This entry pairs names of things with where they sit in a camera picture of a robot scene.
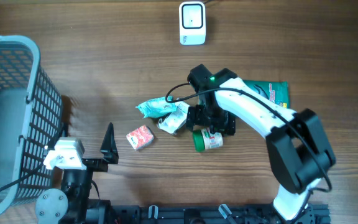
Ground green lid jar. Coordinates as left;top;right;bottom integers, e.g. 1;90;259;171
192;128;223;152

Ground red tissue packet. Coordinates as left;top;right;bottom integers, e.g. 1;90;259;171
126;125;154;151

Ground white tissue packet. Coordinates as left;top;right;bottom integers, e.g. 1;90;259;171
157;101;190;134

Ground teal wipes packet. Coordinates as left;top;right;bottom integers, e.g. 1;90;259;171
136;96;177;118

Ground green 3M gloves packet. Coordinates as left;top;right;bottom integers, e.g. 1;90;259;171
243;80;290;108

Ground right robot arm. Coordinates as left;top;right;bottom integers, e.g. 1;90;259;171
186;64;336;221

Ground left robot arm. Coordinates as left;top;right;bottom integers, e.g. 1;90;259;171
35;123;119;223

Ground white barcode scanner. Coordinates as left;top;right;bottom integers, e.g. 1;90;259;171
178;1;206;45

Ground grey plastic mesh basket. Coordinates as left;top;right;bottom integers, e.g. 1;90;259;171
0;35;63;214

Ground black mounting rail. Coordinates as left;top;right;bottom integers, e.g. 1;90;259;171
104;203;331;224

